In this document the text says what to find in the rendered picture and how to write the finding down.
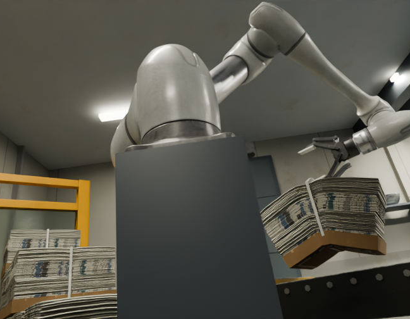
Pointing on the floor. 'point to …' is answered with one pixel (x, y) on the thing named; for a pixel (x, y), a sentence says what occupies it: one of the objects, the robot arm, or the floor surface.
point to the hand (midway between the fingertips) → (307, 166)
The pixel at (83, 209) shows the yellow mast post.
